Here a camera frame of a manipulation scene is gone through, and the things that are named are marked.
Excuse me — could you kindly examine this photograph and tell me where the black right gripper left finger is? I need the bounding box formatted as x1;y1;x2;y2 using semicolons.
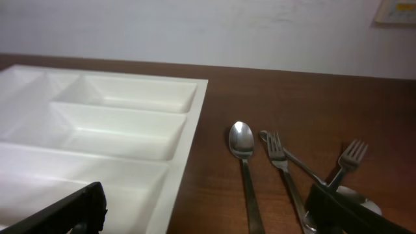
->
1;181;108;234

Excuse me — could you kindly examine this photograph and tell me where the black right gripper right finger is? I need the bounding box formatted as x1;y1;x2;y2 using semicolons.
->
305;184;411;234

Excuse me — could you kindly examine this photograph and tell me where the white plastic cutlery tray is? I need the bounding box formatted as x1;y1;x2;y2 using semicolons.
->
1;65;208;233

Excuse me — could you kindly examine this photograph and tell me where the large steel spoon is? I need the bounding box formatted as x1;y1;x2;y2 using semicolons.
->
228;121;265;234

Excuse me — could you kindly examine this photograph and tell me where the steel fork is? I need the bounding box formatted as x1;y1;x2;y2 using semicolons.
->
266;132;317;234
328;139;369;191

